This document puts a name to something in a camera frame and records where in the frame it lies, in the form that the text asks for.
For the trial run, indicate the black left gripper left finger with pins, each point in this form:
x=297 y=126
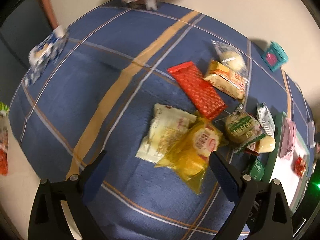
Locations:
x=47 y=219

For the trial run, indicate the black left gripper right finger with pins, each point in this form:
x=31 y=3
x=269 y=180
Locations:
x=259 y=205

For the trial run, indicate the dark green snack packet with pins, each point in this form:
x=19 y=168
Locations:
x=255 y=169

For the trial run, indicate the yellow transparent snack bag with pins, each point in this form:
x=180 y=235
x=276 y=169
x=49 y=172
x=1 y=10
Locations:
x=189 y=156

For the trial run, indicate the cream white snack packet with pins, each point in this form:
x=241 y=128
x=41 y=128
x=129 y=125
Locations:
x=168 y=125

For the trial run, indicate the cream orange cracker packet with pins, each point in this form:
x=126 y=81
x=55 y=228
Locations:
x=226 y=80

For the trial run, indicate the green rimmed white tray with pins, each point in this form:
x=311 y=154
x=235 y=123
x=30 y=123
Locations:
x=283 y=169

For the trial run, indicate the red good luck snack bag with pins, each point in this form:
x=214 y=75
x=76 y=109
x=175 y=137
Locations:
x=299 y=167

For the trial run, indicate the small wrapped cream pastry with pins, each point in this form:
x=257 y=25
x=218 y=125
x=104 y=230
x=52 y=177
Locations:
x=266 y=145

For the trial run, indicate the pink snack packet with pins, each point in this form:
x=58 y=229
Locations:
x=288 y=137

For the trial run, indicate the round green labelled pastry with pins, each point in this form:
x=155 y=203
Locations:
x=240 y=126

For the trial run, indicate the silver green sachet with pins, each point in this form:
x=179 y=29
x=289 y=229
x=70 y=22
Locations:
x=265 y=119

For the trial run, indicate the red snack bag at edge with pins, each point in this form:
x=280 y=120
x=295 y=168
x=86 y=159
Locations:
x=4 y=144

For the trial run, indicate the red checkered snack bar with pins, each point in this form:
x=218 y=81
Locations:
x=201 y=93

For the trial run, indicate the blue plaid tablecloth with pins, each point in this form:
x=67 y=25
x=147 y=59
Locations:
x=99 y=95

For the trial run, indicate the clear wrapped round bun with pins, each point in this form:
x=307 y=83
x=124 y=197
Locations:
x=231 y=57

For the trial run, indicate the teal house-shaped tin box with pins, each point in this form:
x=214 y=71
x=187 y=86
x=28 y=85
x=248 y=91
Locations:
x=274 y=56

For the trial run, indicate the blue white crumpled wrapper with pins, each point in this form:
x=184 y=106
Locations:
x=46 y=51

